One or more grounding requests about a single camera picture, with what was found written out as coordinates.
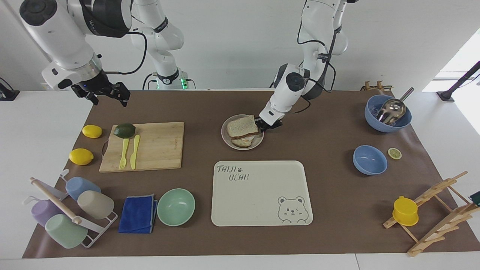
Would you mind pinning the small wooden holder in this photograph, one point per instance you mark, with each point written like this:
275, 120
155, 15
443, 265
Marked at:
377, 87

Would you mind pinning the sandwich top bread slice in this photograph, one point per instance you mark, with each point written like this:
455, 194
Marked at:
242, 125

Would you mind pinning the dark green object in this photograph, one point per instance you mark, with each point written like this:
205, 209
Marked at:
475, 198

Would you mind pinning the beige cup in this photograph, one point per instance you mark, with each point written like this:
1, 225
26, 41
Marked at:
96, 204

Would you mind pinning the cream tray with bear print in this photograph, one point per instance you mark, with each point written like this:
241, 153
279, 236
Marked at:
258, 198

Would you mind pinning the sandwich bottom with filling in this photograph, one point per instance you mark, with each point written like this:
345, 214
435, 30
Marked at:
243, 141

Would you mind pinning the yellow lemon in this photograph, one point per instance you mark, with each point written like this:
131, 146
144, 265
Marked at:
92, 131
81, 156

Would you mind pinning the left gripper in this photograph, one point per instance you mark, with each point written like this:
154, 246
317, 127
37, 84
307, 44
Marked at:
275, 125

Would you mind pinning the yellow-green plastic fork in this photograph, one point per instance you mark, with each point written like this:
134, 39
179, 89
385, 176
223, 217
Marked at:
123, 153

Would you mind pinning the bamboo cutting board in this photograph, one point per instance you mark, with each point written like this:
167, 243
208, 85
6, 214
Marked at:
161, 148

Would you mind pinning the blue folded cloth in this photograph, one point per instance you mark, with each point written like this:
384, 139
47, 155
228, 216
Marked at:
137, 213

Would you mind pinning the small blue bowl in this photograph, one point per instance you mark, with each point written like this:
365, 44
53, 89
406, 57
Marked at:
369, 160

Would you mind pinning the yellow cup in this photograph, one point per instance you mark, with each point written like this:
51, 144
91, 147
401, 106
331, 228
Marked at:
405, 212

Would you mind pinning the wooden dish rack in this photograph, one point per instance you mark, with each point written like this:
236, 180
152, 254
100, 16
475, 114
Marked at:
444, 221

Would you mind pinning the black stand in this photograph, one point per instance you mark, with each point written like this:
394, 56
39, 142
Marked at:
459, 80
7, 93

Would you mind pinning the green cup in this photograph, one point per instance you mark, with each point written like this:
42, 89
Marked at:
65, 231

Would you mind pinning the beige round plate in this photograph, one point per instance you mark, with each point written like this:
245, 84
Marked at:
228, 141

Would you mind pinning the purple cup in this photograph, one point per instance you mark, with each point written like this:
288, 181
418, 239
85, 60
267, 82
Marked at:
43, 212

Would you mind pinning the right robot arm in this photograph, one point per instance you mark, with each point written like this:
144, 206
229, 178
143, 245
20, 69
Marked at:
63, 37

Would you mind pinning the lime slice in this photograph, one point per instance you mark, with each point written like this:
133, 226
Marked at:
394, 153

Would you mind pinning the white cup rack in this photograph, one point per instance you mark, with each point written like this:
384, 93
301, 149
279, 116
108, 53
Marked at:
56, 200

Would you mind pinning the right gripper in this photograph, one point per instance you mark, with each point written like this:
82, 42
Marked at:
93, 84

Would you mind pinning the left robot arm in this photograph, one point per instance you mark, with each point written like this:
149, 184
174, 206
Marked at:
292, 80

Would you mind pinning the metal ladle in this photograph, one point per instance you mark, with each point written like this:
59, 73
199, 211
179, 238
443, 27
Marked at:
392, 110

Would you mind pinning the dark green avocado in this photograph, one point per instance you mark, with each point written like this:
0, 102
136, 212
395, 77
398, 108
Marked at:
125, 130

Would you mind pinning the blue cup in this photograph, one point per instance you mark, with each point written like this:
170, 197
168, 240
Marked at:
82, 186

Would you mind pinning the yellow-green plastic knife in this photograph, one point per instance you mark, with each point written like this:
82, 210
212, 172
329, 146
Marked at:
134, 152

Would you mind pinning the green bowl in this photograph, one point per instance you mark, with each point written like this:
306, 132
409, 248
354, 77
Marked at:
176, 207

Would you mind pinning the large blue bowl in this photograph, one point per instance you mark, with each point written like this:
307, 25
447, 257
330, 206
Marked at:
388, 125

